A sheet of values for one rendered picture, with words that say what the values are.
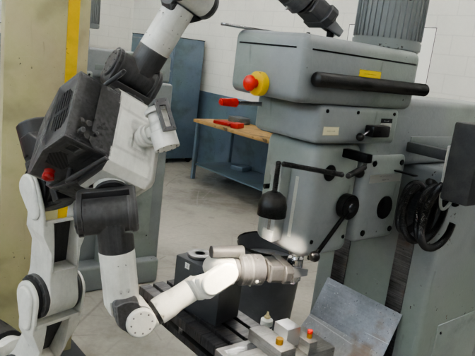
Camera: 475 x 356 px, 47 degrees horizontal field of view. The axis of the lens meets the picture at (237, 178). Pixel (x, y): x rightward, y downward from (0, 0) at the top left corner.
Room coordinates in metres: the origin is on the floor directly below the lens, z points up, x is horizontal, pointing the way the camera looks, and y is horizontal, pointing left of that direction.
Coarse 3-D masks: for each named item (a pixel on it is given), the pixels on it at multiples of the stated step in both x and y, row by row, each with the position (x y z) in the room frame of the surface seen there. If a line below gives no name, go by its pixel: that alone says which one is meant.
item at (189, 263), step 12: (192, 252) 1.83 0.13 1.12; (204, 252) 1.85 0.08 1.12; (180, 264) 1.81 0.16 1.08; (192, 264) 1.77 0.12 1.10; (180, 276) 1.81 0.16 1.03; (228, 288) 1.72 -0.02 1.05; (240, 288) 1.78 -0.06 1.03; (204, 300) 1.73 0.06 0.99; (216, 300) 1.69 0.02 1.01; (228, 300) 1.73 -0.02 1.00; (192, 312) 1.76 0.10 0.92; (204, 312) 1.72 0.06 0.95; (216, 312) 1.69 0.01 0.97; (228, 312) 1.74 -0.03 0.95; (216, 324) 1.69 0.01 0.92
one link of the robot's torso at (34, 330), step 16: (32, 288) 1.52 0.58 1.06; (32, 304) 1.51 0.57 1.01; (80, 304) 1.64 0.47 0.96; (32, 320) 1.51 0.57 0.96; (48, 320) 1.57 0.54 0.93; (64, 320) 1.63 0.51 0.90; (32, 336) 1.52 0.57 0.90; (48, 336) 1.64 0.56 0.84; (64, 336) 1.63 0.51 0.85; (16, 352) 1.63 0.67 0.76; (32, 352) 1.58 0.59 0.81; (48, 352) 1.66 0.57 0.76
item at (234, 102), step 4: (220, 100) 1.41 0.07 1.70; (224, 100) 1.40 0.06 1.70; (228, 100) 1.41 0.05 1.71; (232, 100) 1.42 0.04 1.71; (236, 100) 1.43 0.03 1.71; (220, 104) 1.40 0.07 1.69; (224, 104) 1.40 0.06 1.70; (228, 104) 1.41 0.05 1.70; (232, 104) 1.42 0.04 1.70; (236, 104) 1.43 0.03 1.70; (240, 104) 1.44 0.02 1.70; (244, 104) 1.45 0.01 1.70; (248, 104) 1.46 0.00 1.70; (252, 104) 1.47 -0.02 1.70; (256, 104) 1.48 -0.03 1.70; (260, 104) 1.49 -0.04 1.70
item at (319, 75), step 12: (324, 72) 1.28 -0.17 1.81; (312, 84) 1.27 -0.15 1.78; (324, 84) 1.27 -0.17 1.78; (336, 84) 1.29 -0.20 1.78; (348, 84) 1.31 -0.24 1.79; (360, 84) 1.35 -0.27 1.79; (372, 84) 1.37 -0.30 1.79; (384, 84) 1.40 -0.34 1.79; (396, 84) 1.44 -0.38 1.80; (408, 84) 1.48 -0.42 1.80; (420, 84) 1.52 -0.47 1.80
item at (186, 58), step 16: (176, 48) 8.60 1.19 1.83; (192, 48) 8.79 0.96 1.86; (176, 64) 8.62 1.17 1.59; (192, 64) 8.81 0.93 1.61; (176, 80) 8.63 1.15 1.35; (192, 80) 8.83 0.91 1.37; (176, 96) 8.65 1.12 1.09; (192, 96) 8.85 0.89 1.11; (176, 112) 8.67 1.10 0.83; (192, 112) 8.87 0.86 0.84; (192, 128) 8.90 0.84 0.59; (192, 144) 8.92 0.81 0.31
